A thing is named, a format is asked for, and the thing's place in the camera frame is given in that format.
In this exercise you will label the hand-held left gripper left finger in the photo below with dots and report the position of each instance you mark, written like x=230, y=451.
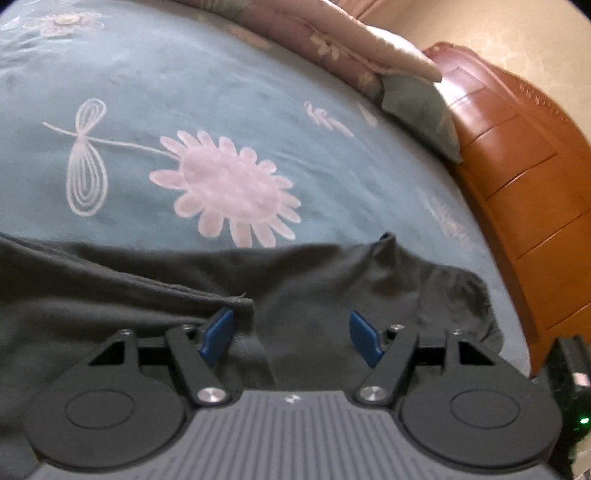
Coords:
x=217, y=334

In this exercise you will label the dark grey pants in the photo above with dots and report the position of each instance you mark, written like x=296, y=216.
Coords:
x=138, y=277

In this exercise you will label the wooden headboard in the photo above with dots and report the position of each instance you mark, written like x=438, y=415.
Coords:
x=531, y=184

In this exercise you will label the folded pink floral quilt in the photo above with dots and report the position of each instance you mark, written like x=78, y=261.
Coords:
x=346, y=41

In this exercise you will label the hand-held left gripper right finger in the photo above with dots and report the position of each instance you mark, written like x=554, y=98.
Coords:
x=364, y=339

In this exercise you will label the blue floral bed sheet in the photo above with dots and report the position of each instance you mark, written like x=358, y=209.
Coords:
x=231, y=92

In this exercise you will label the green pillow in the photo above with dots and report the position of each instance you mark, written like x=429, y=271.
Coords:
x=420, y=110

